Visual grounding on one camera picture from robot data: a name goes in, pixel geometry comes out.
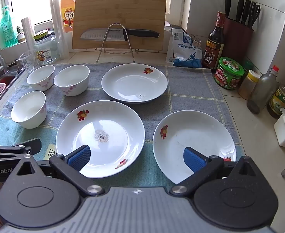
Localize large plastic wrap roll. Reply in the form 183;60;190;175
49;0;69;59

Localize yellow cooking oil jug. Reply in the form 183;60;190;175
61;0;76;32

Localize white bowl with pink flowers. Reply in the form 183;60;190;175
11;90;47;129
53;65;90;97
27;65;55;92

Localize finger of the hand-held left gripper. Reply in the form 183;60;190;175
0;138;41;162

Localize clear bottle with red cap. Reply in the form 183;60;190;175
247;65;280;114

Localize green dish soap bottle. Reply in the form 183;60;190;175
0;5;19;48

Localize small potted plant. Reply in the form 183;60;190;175
15;26;26;43

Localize bamboo cutting board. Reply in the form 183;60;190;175
72;0;167;52

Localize dark red knife block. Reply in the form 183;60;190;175
222;17;255;66

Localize oil bottle with green label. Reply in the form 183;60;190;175
267;71;285;119

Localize dark vinegar bottle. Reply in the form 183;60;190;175
205;11;226;72

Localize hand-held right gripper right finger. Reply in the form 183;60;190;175
170;147;263;196

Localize small plastic wrap roll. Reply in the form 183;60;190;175
21;17;37;54

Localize green-lidded sauce jar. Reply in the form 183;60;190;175
214;57;245;90

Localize glass jar with dark lid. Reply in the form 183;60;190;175
33;30;60;65

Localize blue and white salt bag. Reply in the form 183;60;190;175
165;25;203;68

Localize grey and teal checked cloth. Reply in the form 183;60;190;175
0;63;246;192

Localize black-handled scissors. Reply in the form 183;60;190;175
249;2;261;28

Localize black-handled kitchen knife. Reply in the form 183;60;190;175
81;28;160;41

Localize clear drinking glass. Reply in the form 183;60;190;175
19;50;40;75

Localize white plate with fruit print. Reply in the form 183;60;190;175
101;63;168;104
56;100;145;178
152;110;236;185

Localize yellow-lidded spice jar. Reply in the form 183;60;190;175
238;70;260;100

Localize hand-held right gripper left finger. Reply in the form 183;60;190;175
11;145;106;198

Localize metal wire rack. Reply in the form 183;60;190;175
96;23;139;63

